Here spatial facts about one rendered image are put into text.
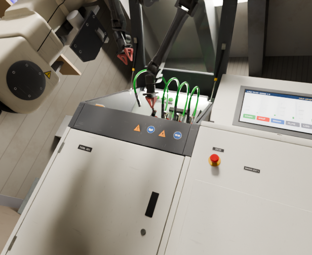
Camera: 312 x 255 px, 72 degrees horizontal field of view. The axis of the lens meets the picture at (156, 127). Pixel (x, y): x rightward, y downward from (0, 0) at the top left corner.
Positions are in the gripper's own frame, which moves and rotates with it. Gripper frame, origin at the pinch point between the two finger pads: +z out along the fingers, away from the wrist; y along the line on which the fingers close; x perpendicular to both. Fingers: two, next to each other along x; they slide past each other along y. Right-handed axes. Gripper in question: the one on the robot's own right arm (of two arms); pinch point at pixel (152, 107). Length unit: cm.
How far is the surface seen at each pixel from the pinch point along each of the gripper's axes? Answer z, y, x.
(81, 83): -5, 131, 223
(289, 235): 35, -38, -79
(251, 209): 30, -37, -66
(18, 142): 59, 14, 221
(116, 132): 6.3, -35.2, -0.7
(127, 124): 2.8, -30.7, -4.5
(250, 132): 6, -16, -61
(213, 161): 15, -32, -50
